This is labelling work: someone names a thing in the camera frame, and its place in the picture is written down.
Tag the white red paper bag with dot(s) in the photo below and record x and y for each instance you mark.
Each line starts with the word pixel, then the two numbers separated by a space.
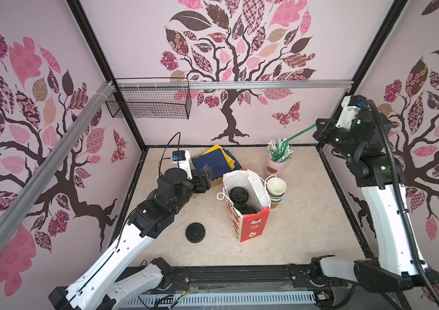
pixel 246 227

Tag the green straw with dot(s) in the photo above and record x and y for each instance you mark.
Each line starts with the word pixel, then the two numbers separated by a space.
pixel 299 135

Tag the stack of paper cups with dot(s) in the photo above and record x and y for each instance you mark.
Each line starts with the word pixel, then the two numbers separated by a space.
pixel 276 188

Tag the aluminium rail back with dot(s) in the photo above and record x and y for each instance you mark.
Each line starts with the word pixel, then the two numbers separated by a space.
pixel 232 85

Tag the aluminium rail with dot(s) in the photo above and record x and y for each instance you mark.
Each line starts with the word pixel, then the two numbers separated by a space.
pixel 15 214
pixel 232 85

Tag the pink straw holder cup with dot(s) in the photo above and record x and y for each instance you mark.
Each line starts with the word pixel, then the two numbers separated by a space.
pixel 273 168

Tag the black cup lid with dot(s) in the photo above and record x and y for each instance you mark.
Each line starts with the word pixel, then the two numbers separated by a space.
pixel 239 196
pixel 247 209

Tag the navy napkin stack box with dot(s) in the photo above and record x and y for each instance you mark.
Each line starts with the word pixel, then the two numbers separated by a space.
pixel 221 162

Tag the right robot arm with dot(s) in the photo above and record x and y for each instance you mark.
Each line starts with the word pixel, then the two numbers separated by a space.
pixel 382 183

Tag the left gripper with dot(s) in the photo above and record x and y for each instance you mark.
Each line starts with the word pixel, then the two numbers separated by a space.
pixel 202 181

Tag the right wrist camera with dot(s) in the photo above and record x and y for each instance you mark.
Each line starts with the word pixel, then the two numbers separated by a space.
pixel 351 106

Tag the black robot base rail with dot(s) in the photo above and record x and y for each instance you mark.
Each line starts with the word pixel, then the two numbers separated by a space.
pixel 331 291

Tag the white cable duct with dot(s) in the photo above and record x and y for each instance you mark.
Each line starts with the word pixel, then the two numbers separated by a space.
pixel 203 300

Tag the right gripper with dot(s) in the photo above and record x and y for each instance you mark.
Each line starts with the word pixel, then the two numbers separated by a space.
pixel 322 130

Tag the aluminium rail left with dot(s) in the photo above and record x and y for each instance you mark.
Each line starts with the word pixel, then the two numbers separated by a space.
pixel 15 214

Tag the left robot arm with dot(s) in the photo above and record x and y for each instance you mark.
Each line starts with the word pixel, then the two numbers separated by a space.
pixel 118 248

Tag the stack of black lids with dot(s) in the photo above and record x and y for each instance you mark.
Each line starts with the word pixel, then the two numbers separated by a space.
pixel 195 233

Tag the black wire basket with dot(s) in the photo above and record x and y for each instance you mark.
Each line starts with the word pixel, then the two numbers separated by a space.
pixel 151 97

